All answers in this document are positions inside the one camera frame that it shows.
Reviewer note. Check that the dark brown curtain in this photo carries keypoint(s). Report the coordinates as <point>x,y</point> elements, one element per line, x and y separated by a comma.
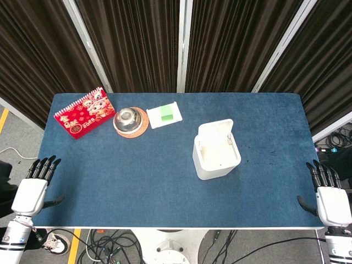
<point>137,44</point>

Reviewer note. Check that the white open box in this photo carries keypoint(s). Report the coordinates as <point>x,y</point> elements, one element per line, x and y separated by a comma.
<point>217,158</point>

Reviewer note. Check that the red spiral desk calendar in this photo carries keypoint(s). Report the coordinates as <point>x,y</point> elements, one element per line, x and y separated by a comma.
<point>85,112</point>

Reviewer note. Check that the round woven rattan coaster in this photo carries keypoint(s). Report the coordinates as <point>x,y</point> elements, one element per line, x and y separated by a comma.
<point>138,129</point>

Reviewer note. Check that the black power strip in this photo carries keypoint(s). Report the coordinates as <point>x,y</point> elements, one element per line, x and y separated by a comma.
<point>325,149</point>

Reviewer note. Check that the blue table mat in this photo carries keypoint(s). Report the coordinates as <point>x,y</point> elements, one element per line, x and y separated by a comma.
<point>176,159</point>

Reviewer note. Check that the white partition frame post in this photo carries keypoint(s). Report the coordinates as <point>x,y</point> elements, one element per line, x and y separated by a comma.
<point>283,45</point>
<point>183,45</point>
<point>88,45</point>

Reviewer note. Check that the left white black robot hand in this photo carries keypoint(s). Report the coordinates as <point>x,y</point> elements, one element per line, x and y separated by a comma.
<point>29,193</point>

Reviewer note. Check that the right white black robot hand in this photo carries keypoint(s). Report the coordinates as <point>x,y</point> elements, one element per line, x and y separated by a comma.
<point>332,206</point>

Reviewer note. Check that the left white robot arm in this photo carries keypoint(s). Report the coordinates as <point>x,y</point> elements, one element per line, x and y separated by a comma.
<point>13,239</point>

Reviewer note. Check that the white black sneaker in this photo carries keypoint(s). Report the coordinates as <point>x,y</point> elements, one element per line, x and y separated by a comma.
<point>56,242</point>

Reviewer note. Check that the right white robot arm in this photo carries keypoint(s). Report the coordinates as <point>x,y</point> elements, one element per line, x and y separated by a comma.
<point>338,244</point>

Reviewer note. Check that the yellow floor tape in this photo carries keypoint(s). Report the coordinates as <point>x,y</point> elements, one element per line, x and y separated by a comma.
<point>74,246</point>

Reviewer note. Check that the stainless steel bowl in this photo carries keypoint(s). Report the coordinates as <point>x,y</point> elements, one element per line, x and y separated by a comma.
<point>127,118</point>

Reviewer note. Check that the white plastic box lid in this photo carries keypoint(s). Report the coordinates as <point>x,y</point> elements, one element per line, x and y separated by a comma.
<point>217,129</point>

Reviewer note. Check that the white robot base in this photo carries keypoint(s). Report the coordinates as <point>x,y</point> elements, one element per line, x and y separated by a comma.
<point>167,246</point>

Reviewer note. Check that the white tray with green block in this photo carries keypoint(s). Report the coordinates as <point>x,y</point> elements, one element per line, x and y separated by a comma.
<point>164,114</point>

